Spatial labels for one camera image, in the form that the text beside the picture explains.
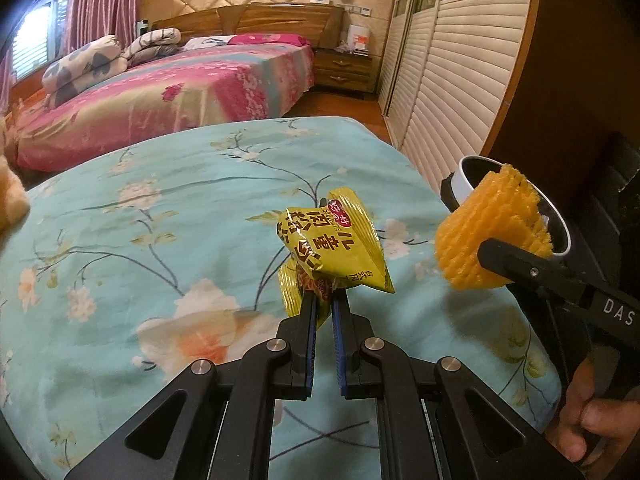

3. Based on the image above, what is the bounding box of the white black trash bin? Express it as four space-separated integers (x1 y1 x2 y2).
435 155 572 259

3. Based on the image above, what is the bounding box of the floral teal tablecloth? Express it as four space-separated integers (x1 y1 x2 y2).
1 117 561 479

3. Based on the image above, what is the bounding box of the pink curtain right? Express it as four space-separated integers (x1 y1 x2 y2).
62 0 140 55

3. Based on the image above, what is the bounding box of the person's right hand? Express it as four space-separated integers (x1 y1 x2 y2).
546 359 639 479

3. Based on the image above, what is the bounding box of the yellow snack packet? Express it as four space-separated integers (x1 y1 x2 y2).
276 188 395 322

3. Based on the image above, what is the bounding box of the cream teddy bear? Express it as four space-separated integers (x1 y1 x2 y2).
0 119 30 231

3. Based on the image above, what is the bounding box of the white pillow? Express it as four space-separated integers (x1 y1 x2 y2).
182 35 233 51

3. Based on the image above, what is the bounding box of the white orange box on nightstand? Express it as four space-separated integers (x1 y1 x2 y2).
346 24 370 54

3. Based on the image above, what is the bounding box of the orange foam net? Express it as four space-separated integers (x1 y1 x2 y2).
435 164 552 290

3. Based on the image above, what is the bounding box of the wooden nightstand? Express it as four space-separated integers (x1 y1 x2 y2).
314 49 373 92

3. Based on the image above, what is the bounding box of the wooden headboard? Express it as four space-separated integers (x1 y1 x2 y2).
151 3 346 49

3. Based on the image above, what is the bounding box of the louvered sliding wardrobe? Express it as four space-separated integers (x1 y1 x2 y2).
378 0 530 191

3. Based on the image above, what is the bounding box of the pink pillow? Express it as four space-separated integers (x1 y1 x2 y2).
228 32 310 47

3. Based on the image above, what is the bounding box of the bed with pink sheet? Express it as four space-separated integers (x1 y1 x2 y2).
8 44 314 174

